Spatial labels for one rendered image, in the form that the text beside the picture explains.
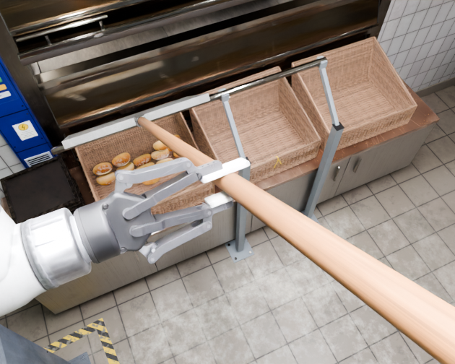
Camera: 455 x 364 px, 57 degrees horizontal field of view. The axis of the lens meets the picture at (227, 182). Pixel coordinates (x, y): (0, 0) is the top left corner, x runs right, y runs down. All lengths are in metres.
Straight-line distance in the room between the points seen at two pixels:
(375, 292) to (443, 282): 2.60
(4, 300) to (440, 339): 0.45
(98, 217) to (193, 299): 2.06
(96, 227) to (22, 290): 0.11
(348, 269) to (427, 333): 0.08
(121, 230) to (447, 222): 2.70
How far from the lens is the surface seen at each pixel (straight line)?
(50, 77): 1.99
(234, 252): 2.65
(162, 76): 2.11
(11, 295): 0.55
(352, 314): 2.63
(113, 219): 0.55
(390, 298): 0.28
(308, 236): 0.36
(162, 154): 2.26
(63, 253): 0.53
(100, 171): 2.24
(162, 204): 2.01
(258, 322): 2.53
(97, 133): 1.55
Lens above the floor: 2.45
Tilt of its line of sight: 57 degrees down
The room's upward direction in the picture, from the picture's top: straight up
